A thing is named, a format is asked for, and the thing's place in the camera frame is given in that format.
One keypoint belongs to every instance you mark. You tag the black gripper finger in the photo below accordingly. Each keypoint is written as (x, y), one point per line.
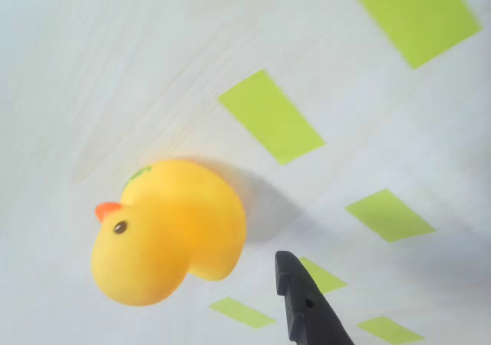
(307, 314)

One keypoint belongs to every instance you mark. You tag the yellow rubber duck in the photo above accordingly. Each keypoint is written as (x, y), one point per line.
(169, 234)

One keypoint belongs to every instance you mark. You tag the yellow tape strip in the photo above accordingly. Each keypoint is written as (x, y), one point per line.
(241, 313)
(271, 117)
(326, 278)
(416, 15)
(390, 215)
(389, 329)

